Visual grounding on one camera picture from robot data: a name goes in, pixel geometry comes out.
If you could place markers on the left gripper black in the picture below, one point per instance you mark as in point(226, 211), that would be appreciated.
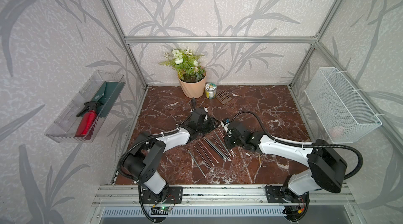
point(213, 125)

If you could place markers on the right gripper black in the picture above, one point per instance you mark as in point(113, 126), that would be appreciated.
point(226, 142)

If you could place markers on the red striped pencil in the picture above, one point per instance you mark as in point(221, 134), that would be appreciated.
point(213, 157)

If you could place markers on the green pencil pink cap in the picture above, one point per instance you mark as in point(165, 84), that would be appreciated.
point(221, 136)

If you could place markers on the green pencil clear cap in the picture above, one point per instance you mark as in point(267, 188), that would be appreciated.
point(221, 148)

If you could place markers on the blue striped pencil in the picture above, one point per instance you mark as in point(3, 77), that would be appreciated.
point(206, 154)

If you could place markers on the dark blue pencil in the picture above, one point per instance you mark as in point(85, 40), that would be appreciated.
point(206, 163)

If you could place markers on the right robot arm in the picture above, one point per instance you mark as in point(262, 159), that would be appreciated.
point(325, 167)

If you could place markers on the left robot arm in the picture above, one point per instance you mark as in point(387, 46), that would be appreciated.
point(140, 162)

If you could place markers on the brown slotted plastic piece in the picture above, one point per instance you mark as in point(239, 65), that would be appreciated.
point(223, 97)

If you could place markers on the yellow green tin can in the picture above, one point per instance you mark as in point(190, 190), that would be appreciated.
point(210, 90)

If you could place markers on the terracotta pot with plant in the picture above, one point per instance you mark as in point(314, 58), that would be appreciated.
point(190, 73)

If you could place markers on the pink object in basket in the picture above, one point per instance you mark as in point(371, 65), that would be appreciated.
point(336, 133)

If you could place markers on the green garden trowel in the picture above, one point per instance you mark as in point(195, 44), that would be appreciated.
point(106, 92)

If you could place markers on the red spray bottle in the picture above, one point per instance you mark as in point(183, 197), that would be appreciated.
point(89, 116)

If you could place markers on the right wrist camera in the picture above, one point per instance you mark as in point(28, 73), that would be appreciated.
point(225, 122)

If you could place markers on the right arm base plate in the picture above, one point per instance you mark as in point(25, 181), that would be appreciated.
point(277, 194)

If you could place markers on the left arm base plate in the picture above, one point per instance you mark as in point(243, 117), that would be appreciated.
point(171, 195)

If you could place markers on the circuit board with wires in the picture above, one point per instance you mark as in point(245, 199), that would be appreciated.
point(162, 210)

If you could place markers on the white wire mesh basket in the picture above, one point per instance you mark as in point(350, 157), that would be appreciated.
point(338, 103)

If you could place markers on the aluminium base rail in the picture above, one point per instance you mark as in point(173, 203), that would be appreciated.
point(218, 195)

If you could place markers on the clear plastic wall tray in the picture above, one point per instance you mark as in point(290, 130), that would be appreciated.
point(63, 129)

